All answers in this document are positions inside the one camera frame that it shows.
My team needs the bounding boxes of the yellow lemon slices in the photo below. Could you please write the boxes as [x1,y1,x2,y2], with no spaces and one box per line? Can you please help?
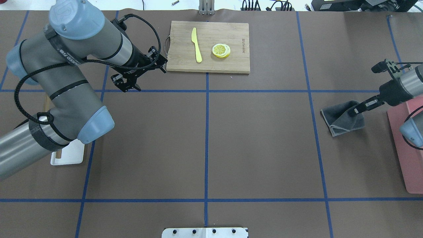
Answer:
[212,43,231,58]

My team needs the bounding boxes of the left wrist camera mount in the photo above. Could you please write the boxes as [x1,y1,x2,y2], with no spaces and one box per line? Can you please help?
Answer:
[145,46,168,73]

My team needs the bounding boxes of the pink plastic bin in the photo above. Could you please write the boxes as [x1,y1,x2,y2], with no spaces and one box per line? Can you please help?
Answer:
[387,96,423,194]

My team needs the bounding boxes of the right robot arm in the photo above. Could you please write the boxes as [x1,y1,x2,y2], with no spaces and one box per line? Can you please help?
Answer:
[347,59,423,150]

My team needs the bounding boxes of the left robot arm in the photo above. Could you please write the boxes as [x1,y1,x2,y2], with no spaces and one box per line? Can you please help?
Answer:
[0,0,167,180]

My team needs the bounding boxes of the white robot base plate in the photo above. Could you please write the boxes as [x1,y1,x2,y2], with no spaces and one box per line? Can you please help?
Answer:
[161,227,249,238]

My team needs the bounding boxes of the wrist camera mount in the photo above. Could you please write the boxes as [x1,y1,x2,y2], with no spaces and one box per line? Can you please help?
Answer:
[145,46,168,73]
[371,59,411,79]

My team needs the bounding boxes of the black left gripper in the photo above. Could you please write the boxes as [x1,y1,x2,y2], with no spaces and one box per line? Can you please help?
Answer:
[111,50,149,92]

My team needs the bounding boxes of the bamboo cutting board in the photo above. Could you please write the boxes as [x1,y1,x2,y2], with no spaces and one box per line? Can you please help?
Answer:
[166,21,250,74]

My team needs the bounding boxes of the yellow plastic knife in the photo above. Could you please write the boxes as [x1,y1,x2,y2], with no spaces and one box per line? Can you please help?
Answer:
[191,27,203,63]

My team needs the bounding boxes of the grey wiping cloth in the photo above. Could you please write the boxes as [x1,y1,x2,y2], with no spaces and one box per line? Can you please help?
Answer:
[320,100,365,137]

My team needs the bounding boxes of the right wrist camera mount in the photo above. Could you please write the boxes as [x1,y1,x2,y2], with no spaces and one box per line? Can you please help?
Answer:
[371,59,411,79]

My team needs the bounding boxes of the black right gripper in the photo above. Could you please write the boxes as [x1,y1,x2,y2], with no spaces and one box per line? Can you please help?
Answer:
[347,79,413,117]

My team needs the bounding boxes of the aluminium camera post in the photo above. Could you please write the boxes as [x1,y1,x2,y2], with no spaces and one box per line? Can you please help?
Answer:
[198,0,215,15]

